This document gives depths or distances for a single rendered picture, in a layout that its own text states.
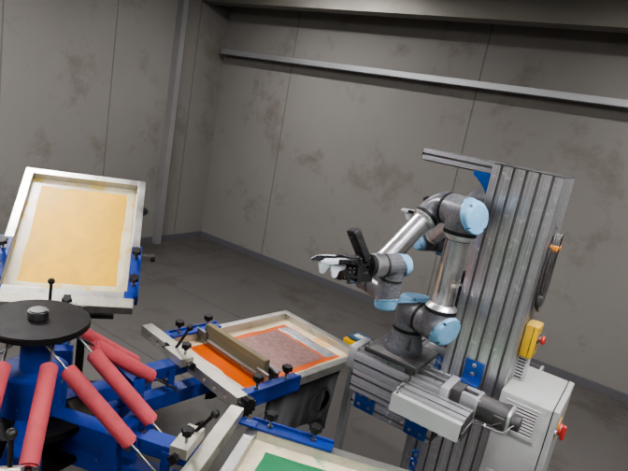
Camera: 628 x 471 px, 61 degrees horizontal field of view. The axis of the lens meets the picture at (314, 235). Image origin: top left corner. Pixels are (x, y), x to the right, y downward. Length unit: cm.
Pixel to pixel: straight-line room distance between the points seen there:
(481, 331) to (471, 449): 48
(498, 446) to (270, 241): 536
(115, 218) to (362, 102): 410
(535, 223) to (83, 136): 536
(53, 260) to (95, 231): 26
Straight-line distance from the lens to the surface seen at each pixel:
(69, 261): 270
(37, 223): 286
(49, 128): 635
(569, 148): 563
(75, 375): 179
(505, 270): 209
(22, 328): 183
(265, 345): 266
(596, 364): 587
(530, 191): 205
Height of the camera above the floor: 210
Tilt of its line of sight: 13 degrees down
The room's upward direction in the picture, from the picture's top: 10 degrees clockwise
